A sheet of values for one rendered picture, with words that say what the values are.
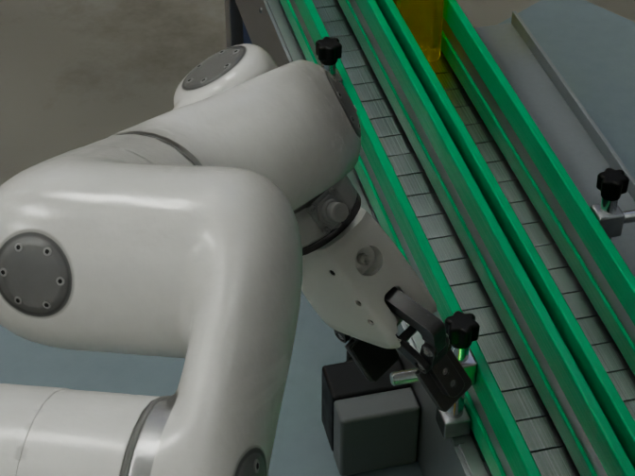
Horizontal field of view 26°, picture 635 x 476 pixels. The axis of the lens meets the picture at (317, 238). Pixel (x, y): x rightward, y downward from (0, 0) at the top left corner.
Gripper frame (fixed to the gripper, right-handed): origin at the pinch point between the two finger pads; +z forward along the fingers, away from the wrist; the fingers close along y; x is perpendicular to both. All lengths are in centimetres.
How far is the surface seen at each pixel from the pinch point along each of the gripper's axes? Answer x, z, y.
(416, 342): -11.0, 13.3, 23.1
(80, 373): 11, 6, 53
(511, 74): -52, 14, 51
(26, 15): -67, 16, 262
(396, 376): -3.1, 6.8, 11.7
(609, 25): -84, 29, 71
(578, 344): -16.8, 14.1, 6.0
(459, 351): -8.0, 7.6, 8.7
